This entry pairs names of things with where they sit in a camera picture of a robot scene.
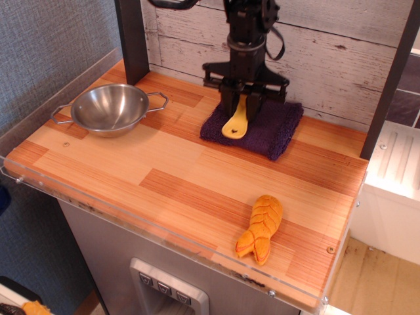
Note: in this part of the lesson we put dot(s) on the orange plush shrimp toy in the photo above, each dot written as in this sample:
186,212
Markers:
265,219

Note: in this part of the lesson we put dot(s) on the dark left vertical post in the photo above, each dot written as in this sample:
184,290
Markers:
133,39

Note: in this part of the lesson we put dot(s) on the white toy sink unit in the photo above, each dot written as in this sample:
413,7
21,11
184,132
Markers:
387,212

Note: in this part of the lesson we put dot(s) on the orange plush toy corner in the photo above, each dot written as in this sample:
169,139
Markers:
35,308

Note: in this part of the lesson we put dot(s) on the purple folded napkin towel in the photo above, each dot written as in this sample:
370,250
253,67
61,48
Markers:
268,135

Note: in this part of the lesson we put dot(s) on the yellow brush white bristles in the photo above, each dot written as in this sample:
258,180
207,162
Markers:
236,127

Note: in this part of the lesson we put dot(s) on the dark right vertical post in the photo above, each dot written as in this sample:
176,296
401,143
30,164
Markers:
396,70

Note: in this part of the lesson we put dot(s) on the steel bowl with handles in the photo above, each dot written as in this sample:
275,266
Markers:
112,110

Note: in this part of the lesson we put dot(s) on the silver dispenser panel with buttons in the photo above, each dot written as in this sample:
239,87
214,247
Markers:
162,293

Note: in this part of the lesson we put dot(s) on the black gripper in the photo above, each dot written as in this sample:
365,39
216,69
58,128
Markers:
245,73

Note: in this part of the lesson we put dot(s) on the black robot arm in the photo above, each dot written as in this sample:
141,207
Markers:
250,23

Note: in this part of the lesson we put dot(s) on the clear acrylic edge guard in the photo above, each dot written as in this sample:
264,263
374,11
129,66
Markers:
197,211

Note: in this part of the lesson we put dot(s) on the dark vertical post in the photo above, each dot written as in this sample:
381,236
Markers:
396,70
133,39

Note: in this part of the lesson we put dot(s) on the silver toy fridge cabinet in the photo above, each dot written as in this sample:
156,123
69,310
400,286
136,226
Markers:
108,249

